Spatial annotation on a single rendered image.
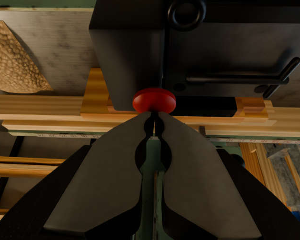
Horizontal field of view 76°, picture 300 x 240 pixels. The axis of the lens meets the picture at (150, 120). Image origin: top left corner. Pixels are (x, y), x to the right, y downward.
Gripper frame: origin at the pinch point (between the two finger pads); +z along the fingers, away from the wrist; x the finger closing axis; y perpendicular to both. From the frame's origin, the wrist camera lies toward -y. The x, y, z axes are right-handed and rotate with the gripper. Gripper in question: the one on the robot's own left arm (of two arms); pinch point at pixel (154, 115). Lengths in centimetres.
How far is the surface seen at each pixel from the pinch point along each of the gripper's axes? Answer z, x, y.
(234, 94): 3.8, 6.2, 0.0
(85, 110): 10.1, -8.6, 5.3
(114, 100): 2.9, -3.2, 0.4
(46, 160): 138, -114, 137
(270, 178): 100, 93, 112
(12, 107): 17.5, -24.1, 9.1
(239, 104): 9.7, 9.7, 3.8
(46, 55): 15.2, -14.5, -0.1
